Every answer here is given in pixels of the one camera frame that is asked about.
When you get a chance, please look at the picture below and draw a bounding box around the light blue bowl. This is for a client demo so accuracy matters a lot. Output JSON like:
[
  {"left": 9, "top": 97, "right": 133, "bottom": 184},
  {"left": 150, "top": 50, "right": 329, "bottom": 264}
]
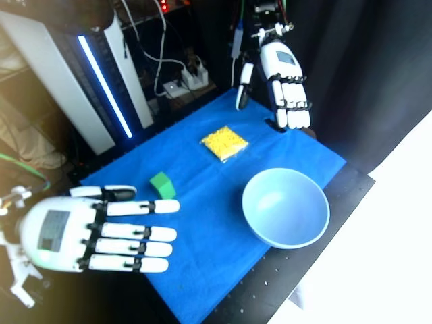
[{"left": 241, "top": 167, "right": 331, "bottom": 250}]

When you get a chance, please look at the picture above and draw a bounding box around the blue table cloth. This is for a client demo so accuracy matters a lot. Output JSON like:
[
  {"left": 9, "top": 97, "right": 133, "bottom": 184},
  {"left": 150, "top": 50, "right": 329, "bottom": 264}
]
[{"left": 80, "top": 86, "right": 348, "bottom": 324}]

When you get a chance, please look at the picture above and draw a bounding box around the hanging white adapter with cable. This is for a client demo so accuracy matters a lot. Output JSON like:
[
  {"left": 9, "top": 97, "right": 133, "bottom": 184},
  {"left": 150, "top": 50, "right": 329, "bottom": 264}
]
[{"left": 230, "top": 19, "right": 245, "bottom": 89}]

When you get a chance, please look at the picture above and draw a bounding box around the white power strip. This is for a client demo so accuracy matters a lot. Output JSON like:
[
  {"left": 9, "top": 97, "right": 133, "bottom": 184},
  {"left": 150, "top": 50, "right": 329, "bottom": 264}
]
[{"left": 180, "top": 57, "right": 209, "bottom": 91}]

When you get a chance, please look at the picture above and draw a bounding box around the white cable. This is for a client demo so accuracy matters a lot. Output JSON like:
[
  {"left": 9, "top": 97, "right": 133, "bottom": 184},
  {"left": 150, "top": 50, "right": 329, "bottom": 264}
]
[
  {"left": 119, "top": 0, "right": 186, "bottom": 68},
  {"left": 153, "top": 0, "right": 168, "bottom": 98}
]

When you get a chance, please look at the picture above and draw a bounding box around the small white adapter box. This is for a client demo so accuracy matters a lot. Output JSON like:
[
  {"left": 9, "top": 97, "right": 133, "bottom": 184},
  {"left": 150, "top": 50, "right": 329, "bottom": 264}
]
[{"left": 163, "top": 80, "right": 190, "bottom": 99}]

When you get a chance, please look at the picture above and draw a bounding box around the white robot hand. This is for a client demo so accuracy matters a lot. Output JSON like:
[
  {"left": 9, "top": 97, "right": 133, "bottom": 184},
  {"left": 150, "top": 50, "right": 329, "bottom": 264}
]
[
  {"left": 18, "top": 184, "right": 181, "bottom": 275},
  {"left": 235, "top": 39, "right": 312, "bottom": 132}
]

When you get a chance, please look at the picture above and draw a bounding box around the yellow bead bag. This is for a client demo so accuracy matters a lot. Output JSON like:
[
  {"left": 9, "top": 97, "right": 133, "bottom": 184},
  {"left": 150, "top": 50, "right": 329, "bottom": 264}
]
[{"left": 200, "top": 125, "right": 250, "bottom": 163}]

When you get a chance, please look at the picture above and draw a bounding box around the white tower with blue light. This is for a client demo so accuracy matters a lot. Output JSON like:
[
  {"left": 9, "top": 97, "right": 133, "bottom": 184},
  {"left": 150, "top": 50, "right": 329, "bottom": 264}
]
[{"left": 0, "top": 9, "right": 155, "bottom": 156}]

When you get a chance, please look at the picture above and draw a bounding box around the beige cloth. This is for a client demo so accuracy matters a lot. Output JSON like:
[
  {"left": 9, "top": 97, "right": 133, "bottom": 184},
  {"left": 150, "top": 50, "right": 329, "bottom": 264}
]
[{"left": 0, "top": 96, "right": 67, "bottom": 170}]

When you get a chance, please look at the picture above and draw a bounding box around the green block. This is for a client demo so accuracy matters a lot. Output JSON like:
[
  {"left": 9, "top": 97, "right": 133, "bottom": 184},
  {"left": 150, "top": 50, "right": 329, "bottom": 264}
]
[{"left": 149, "top": 171, "right": 178, "bottom": 200}]

